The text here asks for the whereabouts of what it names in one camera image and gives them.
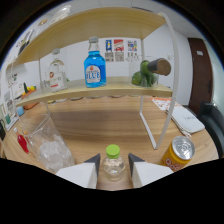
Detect two-tier wooden shelf rack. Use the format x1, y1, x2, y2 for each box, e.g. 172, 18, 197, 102
4, 7, 180, 150

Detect small red liquid bottle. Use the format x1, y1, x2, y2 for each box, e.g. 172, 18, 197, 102
13, 126, 30, 154

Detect white fabric pouch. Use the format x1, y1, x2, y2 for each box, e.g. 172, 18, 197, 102
165, 105, 206, 138

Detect lime jar with cork lid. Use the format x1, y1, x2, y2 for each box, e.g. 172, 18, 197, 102
129, 54, 172, 89

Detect green-cap clear small bottle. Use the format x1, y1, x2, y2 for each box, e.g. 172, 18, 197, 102
101, 144, 126, 182

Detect wall poster red print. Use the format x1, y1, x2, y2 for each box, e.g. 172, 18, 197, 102
113, 39, 125, 63

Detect orange soda can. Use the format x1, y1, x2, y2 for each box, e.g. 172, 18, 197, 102
159, 135, 197, 173

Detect wall poster blue figure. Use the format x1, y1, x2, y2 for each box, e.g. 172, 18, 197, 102
105, 39, 114, 63

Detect black sofa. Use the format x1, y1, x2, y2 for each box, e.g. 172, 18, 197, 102
198, 101, 224, 158

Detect clear bottle red label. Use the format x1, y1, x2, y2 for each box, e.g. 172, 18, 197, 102
48, 48, 68, 93

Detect orange pot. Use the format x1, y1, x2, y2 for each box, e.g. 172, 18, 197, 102
20, 88, 39, 110

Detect blue liquid bottle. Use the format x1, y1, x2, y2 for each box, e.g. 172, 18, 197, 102
83, 36, 107, 89

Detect pale blue plastic bottle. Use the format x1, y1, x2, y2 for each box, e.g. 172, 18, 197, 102
15, 105, 25, 117

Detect wall poster coloured squares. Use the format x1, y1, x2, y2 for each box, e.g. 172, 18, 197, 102
127, 39, 138, 62

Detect brown door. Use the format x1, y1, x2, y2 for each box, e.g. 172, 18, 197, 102
187, 37, 214, 116

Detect clear glass with ice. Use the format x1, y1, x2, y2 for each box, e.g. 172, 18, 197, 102
22, 113, 76, 174

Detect orange printed leaflet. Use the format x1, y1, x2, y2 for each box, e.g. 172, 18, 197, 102
151, 96, 183, 112

